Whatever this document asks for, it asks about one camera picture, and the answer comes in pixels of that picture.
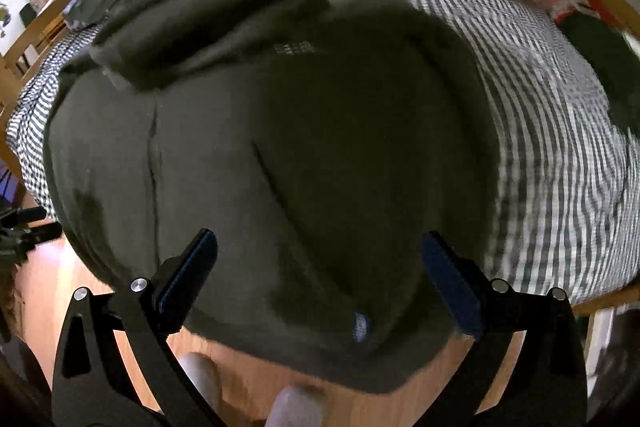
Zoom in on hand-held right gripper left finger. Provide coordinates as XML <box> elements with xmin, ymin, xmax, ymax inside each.
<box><xmin>50</xmin><ymin>228</ymin><xmax>218</xmax><ymax>427</ymax></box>

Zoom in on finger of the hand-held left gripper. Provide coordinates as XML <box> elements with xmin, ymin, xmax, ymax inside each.
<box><xmin>0</xmin><ymin>223</ymin><xmax>63</xmax><ymax>264</ymax></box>
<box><xmin>0</xmin><ymin>206</ymin><xmax>48</xmax><ymax>229</ymax></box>

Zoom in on grey lettered zip hoodie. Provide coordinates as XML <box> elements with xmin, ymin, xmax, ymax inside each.
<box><xmin>44</xmin><ymin>0</ymin><xmax>501</xmax><ymax>395</ymax></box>

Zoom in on person's right foot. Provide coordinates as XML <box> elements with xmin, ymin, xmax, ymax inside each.
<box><xmin>270</xmin><ymin>386</ymin><xmax>326</xmax><ymax>427</ymax></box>

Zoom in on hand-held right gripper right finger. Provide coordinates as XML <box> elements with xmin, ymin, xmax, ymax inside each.
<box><xmin>421</xmin><ymin>231</ymin><xmax>588</xmax><ymax>427</ymax></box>

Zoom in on glowing blue screen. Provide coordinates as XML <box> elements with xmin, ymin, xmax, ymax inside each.
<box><xmin>0</xmin><ymin>162</ymin><xmax>21</xmax><ymax>204</ymax></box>

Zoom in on black white checkered bed sheet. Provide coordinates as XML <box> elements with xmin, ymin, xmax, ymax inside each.
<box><xmin>7</xmin><ymin>0</ymin><xmax>640</xmax><ymax>303</ymax></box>

